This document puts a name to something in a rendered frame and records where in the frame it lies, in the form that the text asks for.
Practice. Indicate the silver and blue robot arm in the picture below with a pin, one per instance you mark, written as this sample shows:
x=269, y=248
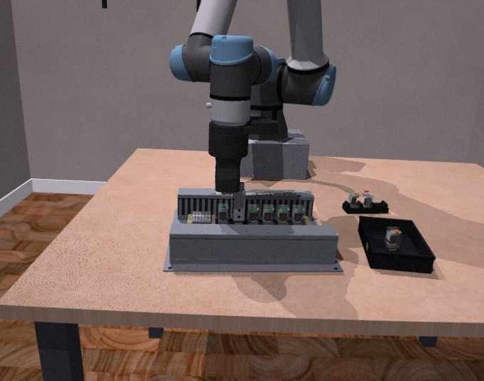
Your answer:
x=241, y=72

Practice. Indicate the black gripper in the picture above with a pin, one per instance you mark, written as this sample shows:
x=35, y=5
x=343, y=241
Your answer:
x=228, y=142

